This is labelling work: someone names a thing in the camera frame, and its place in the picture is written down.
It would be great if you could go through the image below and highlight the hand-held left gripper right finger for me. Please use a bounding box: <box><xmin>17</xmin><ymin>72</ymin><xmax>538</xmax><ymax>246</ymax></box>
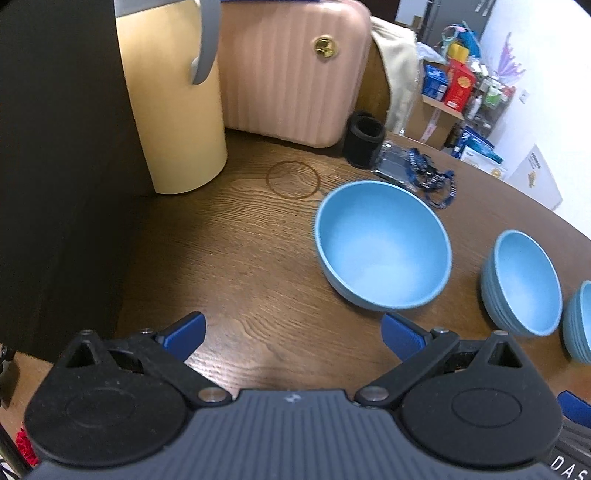
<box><xmin>353</xmin><ymin>311</ymin><xmax>539</xmax><ymax>409</ymax></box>

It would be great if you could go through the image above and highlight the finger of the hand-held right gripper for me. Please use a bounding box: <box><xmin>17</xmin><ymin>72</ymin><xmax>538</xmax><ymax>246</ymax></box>
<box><xmin>556</xmin><ymin>390</ymin><xmax>591</xmax><ymax>424</ymax></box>

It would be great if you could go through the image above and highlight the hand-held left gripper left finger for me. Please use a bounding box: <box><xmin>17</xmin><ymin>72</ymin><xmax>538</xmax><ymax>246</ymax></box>
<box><xmin>65</xmin><ymin>311</ymin><xmax>234</xmax><ymax>409</ymax></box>

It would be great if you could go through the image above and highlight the small blue deep bowl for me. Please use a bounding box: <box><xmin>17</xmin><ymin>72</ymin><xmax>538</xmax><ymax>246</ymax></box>
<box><xmin>562</xmin><ymin>281</ymin><xmax>591</xmax><ymax>365</ymax></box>

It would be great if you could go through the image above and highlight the large blue deep bowl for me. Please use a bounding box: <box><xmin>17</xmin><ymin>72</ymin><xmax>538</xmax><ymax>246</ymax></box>
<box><xmin>480</xmin><ymin>230</ymin><xmax>564</xmax><ymax>337</ymax></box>
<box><xmin>315</xmin><ymin>180</ymin><xmax>453</xmax><ymax>311</ymax></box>

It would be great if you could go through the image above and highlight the clear badge holder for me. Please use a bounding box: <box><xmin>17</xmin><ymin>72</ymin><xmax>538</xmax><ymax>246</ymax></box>
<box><xmin>374</xmin><ymin>141</ymin><xmax>416</xmax><ymax>185</ymax></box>

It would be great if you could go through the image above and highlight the red fuzzy object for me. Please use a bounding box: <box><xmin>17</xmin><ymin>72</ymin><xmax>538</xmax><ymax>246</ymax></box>
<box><xmin>16</xmin><ymin>427</ymin><xmax>38</xmax><ymax>462</ymax></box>

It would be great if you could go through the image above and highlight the black cup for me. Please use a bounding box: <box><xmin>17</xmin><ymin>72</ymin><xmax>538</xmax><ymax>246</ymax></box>
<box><xmin>342</xmin><ymin>112</ymin><xmax>386</xmax><ymax>169</ymax></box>

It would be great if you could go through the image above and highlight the blue plastic packet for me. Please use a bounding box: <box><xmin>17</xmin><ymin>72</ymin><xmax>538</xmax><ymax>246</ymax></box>
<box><xmin>455</xmin><ymin>127</ymin><xmax>495</xmax><ymax>160</ymax></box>

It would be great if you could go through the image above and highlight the white flat box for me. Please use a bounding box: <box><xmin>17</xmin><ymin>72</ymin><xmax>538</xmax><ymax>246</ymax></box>
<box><xmin>508</xmin><ymin>144</ymin><xmax>564</xmax><ymax>210</ymax></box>

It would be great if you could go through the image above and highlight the large black case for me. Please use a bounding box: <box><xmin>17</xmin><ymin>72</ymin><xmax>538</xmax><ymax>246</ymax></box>
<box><xmin>0</xmin><ymin>0</ymin><xmax>145</xmax><ymax>363</ymax></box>

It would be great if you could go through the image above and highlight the yellow cylindrical container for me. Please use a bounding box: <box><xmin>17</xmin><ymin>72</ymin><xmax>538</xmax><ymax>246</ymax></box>
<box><xmin>115</xmin><ymin>0</ymin><xmax>228</xmax><ymax>195</ymax></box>

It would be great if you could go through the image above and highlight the cardboard box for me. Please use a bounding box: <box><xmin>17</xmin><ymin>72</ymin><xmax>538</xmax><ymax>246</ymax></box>
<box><xmin>406</xmin><ymin>92</ymin><xmax>465</xmax><ymax>149</ymax></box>

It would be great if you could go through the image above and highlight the brown wooden chair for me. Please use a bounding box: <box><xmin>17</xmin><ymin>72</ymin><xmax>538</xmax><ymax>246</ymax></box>
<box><xmin>360</xmin><ymin>41</ymin><xmax>393</xmax><ymax>121</ymax></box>

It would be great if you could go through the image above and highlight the blue carton box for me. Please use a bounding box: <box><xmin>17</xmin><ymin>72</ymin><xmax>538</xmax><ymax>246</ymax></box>
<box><xmin>422</xmin><ymin>65</ymin><xmax>448</xmax><ymax>100</ymax></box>

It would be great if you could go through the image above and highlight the red carton box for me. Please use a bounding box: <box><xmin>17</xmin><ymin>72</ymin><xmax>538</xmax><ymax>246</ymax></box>
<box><xmin>444</xmin><ymin>60</ymin><xmax>476</xmax><ymax>112</ymax></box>

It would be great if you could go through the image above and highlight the beige cloth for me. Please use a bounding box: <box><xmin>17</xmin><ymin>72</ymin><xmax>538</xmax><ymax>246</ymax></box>
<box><xmin>369</xmin><ymin>16</ymin><xmax>423</xmax><ymax>134</ymax></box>

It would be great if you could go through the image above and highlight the pink ribbed suitcase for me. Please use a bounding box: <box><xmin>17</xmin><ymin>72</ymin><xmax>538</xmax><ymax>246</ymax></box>
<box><xmin>217</xmin><ymin>0</ymin><xmax>372</xmax><ymax>148</ymax></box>

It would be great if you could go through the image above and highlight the colourful shopping bag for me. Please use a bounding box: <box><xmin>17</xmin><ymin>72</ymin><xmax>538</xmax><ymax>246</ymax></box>
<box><xmin>441</xmin><ymin>23</ymin><xmax>481</xmax><ymax>61</ymax></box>

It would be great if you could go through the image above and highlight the grey refrigerator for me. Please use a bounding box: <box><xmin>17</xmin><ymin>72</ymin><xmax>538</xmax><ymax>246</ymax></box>
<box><xmin>429</xmin><ymin>0</ymin><xmax>497</xmax><ymax>42</ymax></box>

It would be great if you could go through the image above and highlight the blue lanyard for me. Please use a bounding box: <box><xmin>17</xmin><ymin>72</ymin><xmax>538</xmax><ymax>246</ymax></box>
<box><xmin>406</xmin><ymin>148</ymin><xmax>458</xmax><ymax>210</ymax></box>

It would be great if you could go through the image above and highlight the purple wall sticker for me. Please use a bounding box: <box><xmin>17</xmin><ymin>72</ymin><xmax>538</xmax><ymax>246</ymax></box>
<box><xmin>496</xmin><ymin>32</ymin><xmax>527</xmax><ymax>84</ymax></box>

